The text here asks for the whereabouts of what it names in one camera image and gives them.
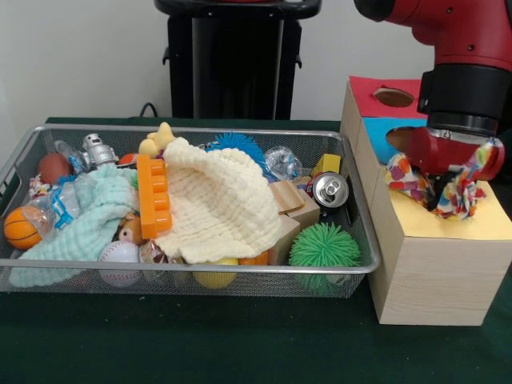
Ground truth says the ridged wooden soap dish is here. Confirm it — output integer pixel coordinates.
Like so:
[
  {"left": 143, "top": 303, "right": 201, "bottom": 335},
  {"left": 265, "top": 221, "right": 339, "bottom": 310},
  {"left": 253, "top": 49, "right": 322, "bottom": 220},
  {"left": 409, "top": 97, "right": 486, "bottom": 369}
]
[{"left": 268, "top": 179, "right": 307, "bottom": 214}]

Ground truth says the small orange basketball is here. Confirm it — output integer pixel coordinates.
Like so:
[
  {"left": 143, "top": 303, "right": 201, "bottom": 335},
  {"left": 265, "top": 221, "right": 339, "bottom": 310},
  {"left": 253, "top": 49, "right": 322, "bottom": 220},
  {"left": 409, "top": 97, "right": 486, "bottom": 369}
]
[{"left": 2, "top": 207, "right": 43, "bottom": 251}]

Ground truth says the colourful polka dot cloth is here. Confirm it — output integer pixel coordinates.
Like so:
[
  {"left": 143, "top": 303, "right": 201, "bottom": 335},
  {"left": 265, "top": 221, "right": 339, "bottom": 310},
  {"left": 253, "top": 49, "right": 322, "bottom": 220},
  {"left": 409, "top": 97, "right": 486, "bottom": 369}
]
[{"left": 383, "top": 138, "right": 495, "bottom": 221}]

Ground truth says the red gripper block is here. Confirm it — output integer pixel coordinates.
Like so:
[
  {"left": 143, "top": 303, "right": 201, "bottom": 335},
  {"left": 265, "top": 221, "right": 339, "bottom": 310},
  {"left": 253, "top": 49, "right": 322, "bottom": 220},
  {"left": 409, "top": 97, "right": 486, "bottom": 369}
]
[{"left": 403, "top": 126, "right": 506, "bottom": 206}]

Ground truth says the cream waffle cloth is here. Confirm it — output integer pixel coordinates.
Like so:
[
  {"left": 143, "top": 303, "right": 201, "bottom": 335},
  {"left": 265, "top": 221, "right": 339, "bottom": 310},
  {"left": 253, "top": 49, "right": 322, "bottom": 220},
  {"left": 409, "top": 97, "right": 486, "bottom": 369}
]
[{"left": 154, "top": 137, "right": 284, "bottom": 265}]

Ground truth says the shallow wire mesh bin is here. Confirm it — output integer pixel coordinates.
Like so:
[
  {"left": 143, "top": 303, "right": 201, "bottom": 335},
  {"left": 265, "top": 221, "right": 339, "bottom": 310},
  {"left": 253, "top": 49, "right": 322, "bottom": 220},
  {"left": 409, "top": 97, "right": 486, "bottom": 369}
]
[{"left": 0, "top": 123, "right": 380, "bottom": 299}]

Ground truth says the wooden box with three holes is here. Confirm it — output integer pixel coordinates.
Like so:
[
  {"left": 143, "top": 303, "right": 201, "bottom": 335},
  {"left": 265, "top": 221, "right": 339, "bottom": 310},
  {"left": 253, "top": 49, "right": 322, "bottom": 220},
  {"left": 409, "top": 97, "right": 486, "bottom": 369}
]
[{"left": 339, "top": 75, "right": 512, "bottom": 327}]

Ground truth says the white baseball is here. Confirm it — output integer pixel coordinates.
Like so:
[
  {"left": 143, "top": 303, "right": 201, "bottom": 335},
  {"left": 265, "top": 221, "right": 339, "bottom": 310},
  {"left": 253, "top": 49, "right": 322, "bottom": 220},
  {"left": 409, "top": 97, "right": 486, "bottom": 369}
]
[{"left": 97, "top": 240, "right": 143, "bottom": 288}]

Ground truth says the orange plastic compartment tray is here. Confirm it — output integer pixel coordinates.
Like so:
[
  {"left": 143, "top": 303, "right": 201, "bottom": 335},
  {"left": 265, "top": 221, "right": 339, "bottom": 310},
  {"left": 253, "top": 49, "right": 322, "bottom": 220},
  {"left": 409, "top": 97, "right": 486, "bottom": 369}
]
[{"left": 136, "top": 154, "right": 174, "bottom": 240}]

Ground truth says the blue spiky ball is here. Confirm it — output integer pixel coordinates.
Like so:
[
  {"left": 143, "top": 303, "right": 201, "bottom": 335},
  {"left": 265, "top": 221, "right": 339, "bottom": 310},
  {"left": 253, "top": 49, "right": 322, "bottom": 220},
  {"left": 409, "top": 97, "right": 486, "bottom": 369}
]
[{"left": 207, "top": 132, "right": 268, "bottom": 169}]

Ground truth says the large green spiky ball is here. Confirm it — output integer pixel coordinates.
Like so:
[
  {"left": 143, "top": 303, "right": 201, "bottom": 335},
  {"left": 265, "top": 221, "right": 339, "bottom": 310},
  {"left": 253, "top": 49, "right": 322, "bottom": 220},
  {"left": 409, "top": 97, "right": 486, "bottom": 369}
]
[{"left": 288, "top": 222, "right": 362, "bottom": 295}]

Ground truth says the silver toy robot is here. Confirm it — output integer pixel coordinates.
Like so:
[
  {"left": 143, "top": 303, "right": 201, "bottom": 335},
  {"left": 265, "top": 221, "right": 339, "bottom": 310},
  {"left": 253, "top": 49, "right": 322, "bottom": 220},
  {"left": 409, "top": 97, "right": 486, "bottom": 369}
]
[{"left": 78, "top": 133, "right": 119, "bottom": 167}]

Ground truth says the dark green table cloth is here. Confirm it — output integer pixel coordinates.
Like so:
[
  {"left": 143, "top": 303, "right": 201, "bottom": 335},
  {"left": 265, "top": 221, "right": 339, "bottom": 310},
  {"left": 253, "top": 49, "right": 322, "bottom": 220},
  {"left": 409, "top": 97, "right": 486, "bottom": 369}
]
[{"left": 0, "top": 115, "right": 512, "bottom": 384}]

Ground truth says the silver soda can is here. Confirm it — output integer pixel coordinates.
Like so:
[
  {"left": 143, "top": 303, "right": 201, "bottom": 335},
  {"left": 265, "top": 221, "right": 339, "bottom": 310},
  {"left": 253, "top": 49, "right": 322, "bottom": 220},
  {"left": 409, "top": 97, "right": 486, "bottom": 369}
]
[{"left": 311, "top": 171, "right": 350, "bottom": 209}]

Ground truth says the mint green knitted cloth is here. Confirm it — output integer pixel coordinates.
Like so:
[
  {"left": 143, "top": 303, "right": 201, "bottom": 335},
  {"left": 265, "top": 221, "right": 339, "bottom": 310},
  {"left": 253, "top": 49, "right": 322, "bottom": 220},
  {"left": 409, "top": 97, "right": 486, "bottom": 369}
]
[{"left": 8, "top": 163, "right": 139, "bottom": 288}]

